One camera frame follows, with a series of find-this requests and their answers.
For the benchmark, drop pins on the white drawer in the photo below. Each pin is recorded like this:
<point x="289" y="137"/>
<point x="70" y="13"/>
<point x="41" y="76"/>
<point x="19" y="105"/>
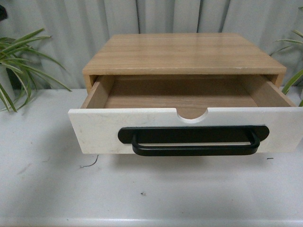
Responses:
<point x="116" y="102"/>

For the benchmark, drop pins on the black drawer handle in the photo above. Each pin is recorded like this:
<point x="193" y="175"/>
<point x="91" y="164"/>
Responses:
<point x="194" y="141"/>

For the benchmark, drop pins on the wooden drawer cabinet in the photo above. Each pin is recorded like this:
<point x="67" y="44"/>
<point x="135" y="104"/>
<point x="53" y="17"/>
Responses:
<point x="181" y="54"/>

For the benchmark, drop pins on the grey curtain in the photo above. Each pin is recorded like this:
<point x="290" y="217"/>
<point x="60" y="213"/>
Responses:
<point x="79" y="28"/>

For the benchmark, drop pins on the green spider plant left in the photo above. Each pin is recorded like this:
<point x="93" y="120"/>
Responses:
<point x="14" y="56"/>

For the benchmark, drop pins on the green spider plant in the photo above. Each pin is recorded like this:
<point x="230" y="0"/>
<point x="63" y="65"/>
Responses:
<point x="290" y="49"/>
<point x="14" y="56"/>

